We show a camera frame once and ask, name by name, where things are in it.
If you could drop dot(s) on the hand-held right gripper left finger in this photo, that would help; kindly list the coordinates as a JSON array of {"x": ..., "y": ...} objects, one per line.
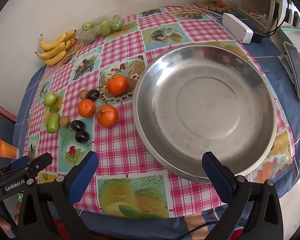
[{"x": 83, "y": 175}]

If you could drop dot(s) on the white power box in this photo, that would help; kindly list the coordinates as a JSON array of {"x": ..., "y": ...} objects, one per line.
[{"x": 236, "y": 27}]

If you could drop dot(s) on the round green jujube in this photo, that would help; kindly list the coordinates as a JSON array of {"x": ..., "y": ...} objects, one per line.
[{"x": 50, "y": 99}]

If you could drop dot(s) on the dark cherry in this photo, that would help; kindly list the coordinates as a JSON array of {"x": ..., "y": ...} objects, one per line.
[
  {"x": 77, "y": 125},
  {"x": 82, "y": 136},
  {"x": 93, "y": 94}
]

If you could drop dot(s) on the black power adapter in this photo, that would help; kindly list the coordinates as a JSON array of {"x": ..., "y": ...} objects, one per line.
[{"x": 257, "y": 37}]

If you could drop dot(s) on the clear bag of green jujubes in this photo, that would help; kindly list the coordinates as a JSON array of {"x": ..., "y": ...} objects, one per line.
[{"x": 102, "y": 27}]

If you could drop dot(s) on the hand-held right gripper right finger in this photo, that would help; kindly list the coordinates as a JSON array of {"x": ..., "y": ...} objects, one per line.
[{"x": 216, "y": 177}]

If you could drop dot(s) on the stainless steel bowl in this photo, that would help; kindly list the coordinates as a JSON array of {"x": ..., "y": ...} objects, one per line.
[{"x": 202, "y": 105}]

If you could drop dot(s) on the dark smartphone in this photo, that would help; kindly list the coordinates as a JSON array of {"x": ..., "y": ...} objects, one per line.
[{"x": 298, "y": 70}]

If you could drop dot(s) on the white plastic bag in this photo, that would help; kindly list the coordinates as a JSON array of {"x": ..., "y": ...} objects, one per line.
[{"x": 258, "y": 17}]

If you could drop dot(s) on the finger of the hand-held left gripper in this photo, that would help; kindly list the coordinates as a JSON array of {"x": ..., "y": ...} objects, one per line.
[
  {"x": 20, "y": 161},
  {"x": 41, "y": 160}
]

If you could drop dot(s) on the pink wooden frame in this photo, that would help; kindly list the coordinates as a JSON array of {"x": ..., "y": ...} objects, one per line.
[{"x": 2, "y": 110}]

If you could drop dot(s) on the white slatted furniture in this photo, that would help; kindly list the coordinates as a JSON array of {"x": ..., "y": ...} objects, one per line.
[{"x": 273, "y": 7}]

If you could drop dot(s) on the brown longan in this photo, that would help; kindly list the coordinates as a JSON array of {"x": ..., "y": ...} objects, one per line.
[
  {"x": 64, "y": 121},
  {"x": 84, "y": 94}
]

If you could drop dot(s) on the orange mandarin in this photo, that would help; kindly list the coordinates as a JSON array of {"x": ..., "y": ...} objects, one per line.
[
  {"x": 107, "y": 115},
  {"x": 116, "y": 84},
  {"x": 86, "y": 108}
]

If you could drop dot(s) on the pile of small longans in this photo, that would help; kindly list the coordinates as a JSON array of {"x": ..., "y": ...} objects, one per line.
[{"x": 210, "y": 6}]

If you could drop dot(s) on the elongated green jujube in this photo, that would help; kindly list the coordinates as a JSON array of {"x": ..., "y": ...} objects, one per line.
[{"x": 53, "y": 122}]

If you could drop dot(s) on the green edged white box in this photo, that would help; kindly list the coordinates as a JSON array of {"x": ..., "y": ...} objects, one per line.
[{"x": 297, "y": 36}]

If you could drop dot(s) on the yellow banana bunch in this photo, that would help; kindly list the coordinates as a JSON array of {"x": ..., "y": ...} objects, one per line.
[{"x": 52, "y": 52}]

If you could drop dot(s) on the small orange fruit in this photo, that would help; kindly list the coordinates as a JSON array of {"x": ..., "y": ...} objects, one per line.
[{"x": 218, "y": 3}]

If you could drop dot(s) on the white phone holder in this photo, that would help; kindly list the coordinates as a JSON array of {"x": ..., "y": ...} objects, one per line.
[{"x": 286, "y": 61}]

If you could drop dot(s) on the person's left hand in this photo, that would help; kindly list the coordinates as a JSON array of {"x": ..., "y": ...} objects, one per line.
[{"x": 1, "y": 222}]

